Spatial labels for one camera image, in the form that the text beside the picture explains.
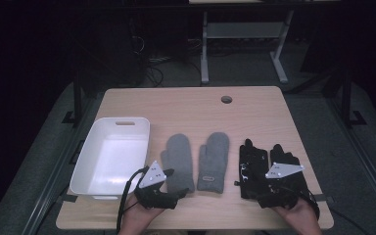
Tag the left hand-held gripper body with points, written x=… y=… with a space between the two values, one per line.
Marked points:
x=153 y=196

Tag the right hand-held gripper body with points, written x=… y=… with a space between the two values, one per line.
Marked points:
x=279 y=192

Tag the plain gray mitten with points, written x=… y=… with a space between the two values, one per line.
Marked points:
x=178 y=151

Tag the plain black glove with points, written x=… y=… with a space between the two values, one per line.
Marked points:
x=285 y=157

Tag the black glove with white print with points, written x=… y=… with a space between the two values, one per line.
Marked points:
x=253 y=155

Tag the gray mitten with label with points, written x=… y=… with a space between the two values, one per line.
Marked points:
x=214 y=158

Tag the white plastic bin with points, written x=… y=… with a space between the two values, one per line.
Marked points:
x=111 y=160

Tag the person's left hand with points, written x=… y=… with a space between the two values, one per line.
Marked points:
x=138 y=217

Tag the person's right hand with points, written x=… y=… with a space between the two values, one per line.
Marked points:
x=302 y=217

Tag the black metal stand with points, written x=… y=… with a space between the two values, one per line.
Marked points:
x=347 y=98
x=77 y=98

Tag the white metal frame table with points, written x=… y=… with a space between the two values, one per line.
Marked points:
x=241 y=30

